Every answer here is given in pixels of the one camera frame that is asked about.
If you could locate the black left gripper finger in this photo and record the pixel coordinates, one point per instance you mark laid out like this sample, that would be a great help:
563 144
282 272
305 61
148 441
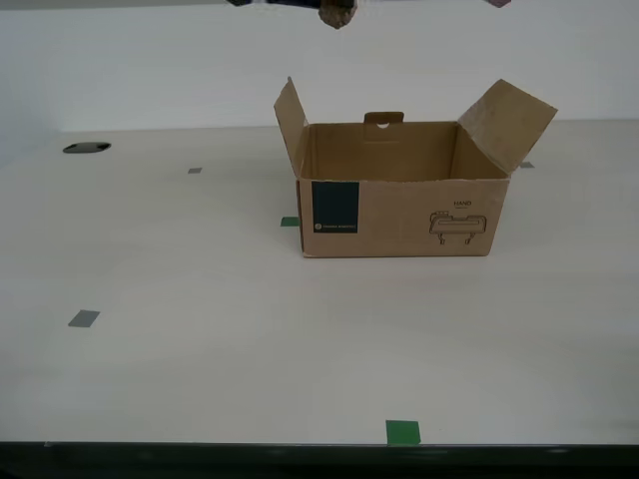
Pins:
236 2

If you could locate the pinkish speckled rock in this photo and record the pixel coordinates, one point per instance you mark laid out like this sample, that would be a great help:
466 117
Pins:
338 14

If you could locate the cardboard box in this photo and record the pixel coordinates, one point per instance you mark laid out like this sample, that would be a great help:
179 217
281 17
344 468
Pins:
399 224

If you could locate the green tape piece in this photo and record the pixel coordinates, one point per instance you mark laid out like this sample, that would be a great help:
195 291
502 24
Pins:
288 222

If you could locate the green tape square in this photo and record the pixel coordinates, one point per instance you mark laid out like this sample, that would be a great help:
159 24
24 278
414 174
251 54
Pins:
403 433

